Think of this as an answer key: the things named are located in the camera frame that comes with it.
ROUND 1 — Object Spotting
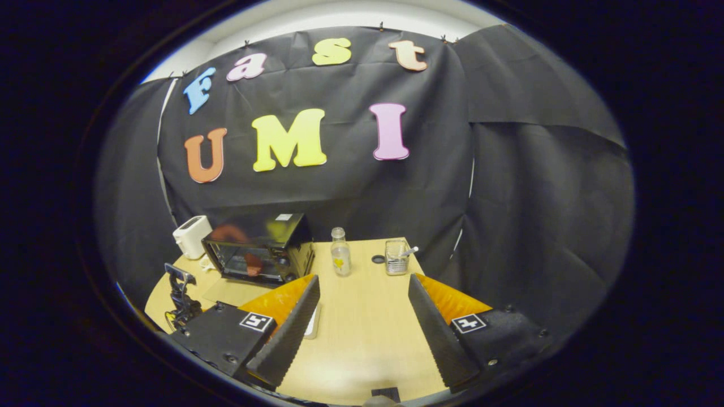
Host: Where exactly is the clear glass bottle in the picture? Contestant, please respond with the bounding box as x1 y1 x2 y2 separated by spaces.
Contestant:
330 227 352 277

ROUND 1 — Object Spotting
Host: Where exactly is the black backdrop cloth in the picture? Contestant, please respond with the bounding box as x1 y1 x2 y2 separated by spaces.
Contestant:
93 24 635 340

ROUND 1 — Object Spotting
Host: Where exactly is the white toaster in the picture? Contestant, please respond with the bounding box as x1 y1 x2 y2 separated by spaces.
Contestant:
173 215 213 260

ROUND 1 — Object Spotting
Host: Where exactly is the black electric oven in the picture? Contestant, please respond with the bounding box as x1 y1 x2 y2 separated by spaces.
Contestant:
201 213 316 309

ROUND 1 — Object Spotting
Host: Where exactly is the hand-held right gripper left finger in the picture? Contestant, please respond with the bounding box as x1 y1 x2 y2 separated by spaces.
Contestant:
170 274 321 391

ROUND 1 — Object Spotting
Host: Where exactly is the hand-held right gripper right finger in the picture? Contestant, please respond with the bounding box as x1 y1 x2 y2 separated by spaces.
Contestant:
407 273 555 391

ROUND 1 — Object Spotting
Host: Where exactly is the wire mesh utensil holder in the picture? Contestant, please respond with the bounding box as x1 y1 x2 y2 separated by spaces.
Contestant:
385 239 410 276

